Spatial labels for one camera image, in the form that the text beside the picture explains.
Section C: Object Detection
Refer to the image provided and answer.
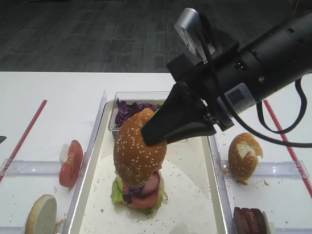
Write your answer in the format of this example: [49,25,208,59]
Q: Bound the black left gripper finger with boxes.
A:
[0,136,6,144]

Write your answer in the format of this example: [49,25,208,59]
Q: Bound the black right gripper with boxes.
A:
[141,42,238,146]

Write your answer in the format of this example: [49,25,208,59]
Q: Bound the sesame bun top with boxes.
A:
[114,108,167,187]

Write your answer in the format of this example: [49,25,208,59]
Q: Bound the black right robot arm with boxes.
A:
[141,8,312,145]

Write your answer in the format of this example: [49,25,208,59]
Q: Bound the white tomato pusher block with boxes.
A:
[59,144,70,165]

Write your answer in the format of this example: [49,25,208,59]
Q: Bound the tomato slices left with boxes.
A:
[59,140,83,188]

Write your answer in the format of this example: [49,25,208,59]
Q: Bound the sliced sausage pieces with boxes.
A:
[234,207,268,234]

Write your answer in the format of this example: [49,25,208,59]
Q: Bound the left red rod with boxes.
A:
[0,99,47,182]

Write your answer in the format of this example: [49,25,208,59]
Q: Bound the red rod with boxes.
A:
[263,100,312,196]
[0,99,47,182]

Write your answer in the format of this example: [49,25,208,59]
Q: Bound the clear plastic salad box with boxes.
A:
[108,91,169,139]

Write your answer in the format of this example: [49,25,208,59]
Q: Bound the torn bun piece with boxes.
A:
[228,132,263,184]

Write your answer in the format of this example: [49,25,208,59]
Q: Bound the shredded purple cabbage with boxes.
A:
[115,99,162,128]

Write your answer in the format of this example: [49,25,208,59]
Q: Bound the cream metal tray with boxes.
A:
[62,100,226,234]

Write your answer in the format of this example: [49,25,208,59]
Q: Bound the bun bottom slice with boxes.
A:
[24,195,57,234]

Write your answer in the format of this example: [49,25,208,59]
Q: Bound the stacked burger fillings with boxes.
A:
[111,171,168,215]

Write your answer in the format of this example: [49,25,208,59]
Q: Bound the left long clear strip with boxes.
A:
[61,93,107,234]

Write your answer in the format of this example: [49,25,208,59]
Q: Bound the long clear strip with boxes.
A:
[209,136,237,234]
[61,93,107,234]

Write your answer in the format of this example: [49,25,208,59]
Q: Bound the right long clear strip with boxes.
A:
[209,136,237,234]

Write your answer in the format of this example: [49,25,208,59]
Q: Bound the right red rod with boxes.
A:
[263,100,312,196]

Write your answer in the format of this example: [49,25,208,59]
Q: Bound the white sausage pusher block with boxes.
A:
[262,211,277,234]

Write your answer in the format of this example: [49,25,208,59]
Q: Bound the upper left clear rail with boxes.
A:
[0,159,61,176]

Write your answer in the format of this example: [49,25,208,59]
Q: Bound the clear rail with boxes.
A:
[0,159,61,176]
[215,160,310,179]

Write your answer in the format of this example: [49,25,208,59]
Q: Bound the upper right clear rail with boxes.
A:
[215,160,310,179]

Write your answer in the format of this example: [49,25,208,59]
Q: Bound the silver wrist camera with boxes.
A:
[175,8,216,61]

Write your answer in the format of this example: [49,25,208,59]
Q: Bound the black camera cable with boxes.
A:
[199,14,312,148]

